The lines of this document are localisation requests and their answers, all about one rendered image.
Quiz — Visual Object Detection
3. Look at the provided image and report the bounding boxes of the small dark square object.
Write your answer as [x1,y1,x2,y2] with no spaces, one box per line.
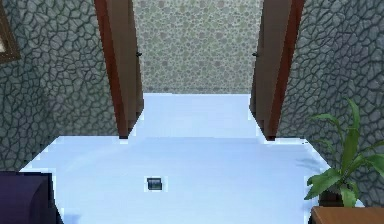
[146,177,163,191]

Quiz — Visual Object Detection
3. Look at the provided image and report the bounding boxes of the brown room door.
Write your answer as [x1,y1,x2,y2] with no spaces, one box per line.
[249,0,306,141]
[93,0,145,140]

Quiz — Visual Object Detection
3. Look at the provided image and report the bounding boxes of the green house plant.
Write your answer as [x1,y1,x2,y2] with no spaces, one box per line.
[303,98,384,208]

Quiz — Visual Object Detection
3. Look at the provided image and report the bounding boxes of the brown wooden table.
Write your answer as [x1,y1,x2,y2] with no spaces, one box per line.
[310,206,384,224]

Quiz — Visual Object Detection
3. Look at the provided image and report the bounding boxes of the dark purple furniture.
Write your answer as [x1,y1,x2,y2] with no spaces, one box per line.
[0,171,64,224]

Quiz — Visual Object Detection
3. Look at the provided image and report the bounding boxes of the brown framed wall picture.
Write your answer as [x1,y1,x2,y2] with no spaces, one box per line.
[0,3,22,64]

